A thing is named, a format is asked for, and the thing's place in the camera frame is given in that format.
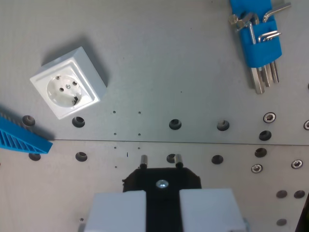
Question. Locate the dark round flat cap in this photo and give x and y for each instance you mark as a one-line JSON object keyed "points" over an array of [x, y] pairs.
{"points": [[299, 194], [281, 194], [281, 222]]}

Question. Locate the blue hex key holder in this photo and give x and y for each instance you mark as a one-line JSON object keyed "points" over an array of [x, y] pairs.
{"points": [[262, 50]]}

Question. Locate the black two-pin power plug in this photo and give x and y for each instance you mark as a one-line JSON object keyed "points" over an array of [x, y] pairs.
{"points": [[163, 193]]}

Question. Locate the medium silver hex key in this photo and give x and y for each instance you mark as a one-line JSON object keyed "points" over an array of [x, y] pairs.
{"points": [[277, 9]]}

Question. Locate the blue ribbed plastic wedge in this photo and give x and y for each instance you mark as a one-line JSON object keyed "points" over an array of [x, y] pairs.
{"points": [[21, 139]]}

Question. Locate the small silver hex key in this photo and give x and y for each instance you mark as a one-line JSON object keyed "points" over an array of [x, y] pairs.
{"points": [[268, 35]]}

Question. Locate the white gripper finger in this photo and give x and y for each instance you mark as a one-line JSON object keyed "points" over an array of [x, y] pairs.
{"points": [[118, 212], [210, 210]]}

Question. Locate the white wall socket box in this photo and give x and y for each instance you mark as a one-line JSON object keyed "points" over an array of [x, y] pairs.
{"points": [[72, 79]]}

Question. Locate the large silver hex key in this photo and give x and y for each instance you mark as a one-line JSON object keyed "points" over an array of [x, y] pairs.
{"points": [[257, 81]]}

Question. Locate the silver socket head screw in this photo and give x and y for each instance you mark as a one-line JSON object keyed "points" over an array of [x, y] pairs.
{"points": [[269, 117], [306, 124], [256, 168], [297, 164]]}

